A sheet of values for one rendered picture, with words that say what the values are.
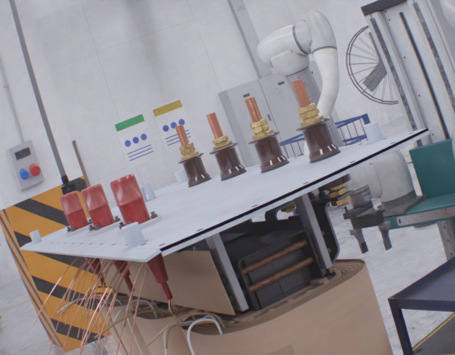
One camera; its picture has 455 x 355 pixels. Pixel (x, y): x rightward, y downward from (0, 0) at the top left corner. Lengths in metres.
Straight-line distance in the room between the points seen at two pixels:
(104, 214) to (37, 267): 4.96
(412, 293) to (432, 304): 0.23
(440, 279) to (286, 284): 0.54
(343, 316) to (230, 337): 0.29
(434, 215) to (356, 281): 1.05
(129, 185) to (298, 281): 0.48
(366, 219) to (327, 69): 0.57
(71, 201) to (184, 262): 0.68
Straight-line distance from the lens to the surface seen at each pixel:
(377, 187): 3.10
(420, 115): 3.14
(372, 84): 7.12
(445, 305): 2.01
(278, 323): 1.84
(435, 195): 3.14
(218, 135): 2.48
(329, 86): 2.93
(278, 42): 3.04
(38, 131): 7.31
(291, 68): 3.05
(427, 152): 3.09
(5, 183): 7.21
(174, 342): 2.28
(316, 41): 2.97
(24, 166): 7.14
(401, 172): 3.09
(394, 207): 3.10
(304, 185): 1.63
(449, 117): 3.07
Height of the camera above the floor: 1.55
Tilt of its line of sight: 4 degrees down
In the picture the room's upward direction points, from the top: 21 degrees counter-clockwise
